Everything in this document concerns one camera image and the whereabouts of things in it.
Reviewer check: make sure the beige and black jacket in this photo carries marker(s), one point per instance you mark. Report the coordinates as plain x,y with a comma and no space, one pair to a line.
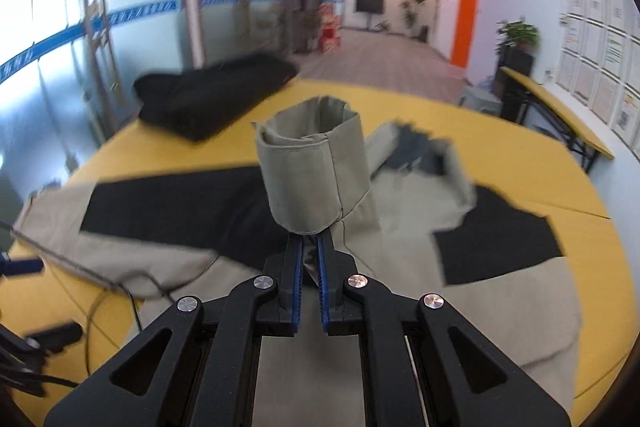
162,224

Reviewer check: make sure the red crates stack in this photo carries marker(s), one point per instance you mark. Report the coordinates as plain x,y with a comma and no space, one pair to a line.
329,31

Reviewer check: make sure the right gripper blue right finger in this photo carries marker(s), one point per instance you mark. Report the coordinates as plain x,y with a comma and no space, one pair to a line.
422,362

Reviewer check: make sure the narrow yellow side table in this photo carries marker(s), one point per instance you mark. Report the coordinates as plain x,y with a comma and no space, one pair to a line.
520,94

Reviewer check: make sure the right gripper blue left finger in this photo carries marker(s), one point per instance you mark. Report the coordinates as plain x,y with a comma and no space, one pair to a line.
197,363

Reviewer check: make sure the potted green plant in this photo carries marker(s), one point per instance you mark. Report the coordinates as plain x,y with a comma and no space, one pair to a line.
518,34

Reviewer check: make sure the black folded garment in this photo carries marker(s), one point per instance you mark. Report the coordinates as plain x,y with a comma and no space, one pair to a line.
199,103

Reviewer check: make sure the wall television screen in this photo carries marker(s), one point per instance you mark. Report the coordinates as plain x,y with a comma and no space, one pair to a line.
374,7

